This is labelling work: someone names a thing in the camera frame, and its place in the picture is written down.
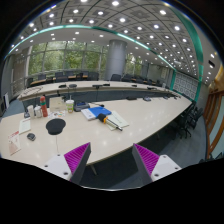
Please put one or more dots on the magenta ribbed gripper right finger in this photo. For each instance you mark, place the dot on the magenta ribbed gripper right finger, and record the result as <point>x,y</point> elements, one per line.
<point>151,166</point>

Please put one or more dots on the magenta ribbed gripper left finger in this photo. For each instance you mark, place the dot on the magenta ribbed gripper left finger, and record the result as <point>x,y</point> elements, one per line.
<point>70,166</point>

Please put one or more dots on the black round mouse pad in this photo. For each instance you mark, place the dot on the black round mouse pad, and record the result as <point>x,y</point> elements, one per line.
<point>55,126</point>

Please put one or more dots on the small black computer mouse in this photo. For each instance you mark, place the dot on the small black computer mouse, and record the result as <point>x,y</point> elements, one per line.
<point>31,136</point>

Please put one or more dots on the green white paper pad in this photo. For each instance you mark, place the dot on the green white paper pad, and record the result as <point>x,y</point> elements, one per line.
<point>116,120</point>

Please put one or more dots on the black desk phone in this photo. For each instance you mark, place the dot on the black desk phone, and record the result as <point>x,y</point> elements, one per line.
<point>80,106</point>

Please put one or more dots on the blue book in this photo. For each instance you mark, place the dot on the blue book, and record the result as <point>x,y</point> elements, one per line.
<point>99,110</point>

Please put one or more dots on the white paper cup green sleeve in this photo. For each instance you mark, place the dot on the white paper cup green sleeve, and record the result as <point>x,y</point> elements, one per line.
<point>70,105</point>

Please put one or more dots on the beige laptop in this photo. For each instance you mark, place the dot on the beige laptop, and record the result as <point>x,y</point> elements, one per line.
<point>56,104</point>

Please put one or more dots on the white paper booklet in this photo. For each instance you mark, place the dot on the white paper booklet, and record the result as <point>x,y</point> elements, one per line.
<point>24,126</point>

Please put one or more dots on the red thermos bottle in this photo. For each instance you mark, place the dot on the red thermos bottle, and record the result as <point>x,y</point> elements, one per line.
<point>43,106</point>

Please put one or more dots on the red and white leaflet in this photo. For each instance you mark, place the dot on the red and white leaflet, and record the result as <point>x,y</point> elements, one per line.
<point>14,143</point>

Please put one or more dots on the grey round pillar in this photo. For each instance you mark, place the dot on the grey round pillar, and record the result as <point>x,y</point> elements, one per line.
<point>116,57</point>

